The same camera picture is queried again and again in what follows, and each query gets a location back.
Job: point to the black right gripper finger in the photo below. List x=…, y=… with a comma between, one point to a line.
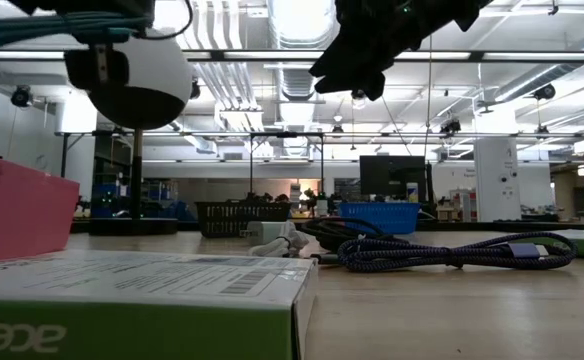
x=337, y=72
x=372, y=87

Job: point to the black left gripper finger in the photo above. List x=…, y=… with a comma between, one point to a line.
x=79, y=67

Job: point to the red plastic bin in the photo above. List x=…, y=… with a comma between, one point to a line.
x=17, y=210

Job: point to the white globe table lamp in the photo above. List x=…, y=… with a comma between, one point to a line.
x=162, y=65

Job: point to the black computer monitor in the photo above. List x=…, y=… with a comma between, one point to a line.
x=392, y=177

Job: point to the blue mesh basket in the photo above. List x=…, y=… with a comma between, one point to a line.
x=379, y=217

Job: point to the white building column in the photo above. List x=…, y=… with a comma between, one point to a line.
x=497, y=180

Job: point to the black mesh basket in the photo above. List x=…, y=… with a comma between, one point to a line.
x=242, y=220

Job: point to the black aluminium rig frame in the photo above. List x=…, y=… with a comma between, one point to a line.
x=472, y=226

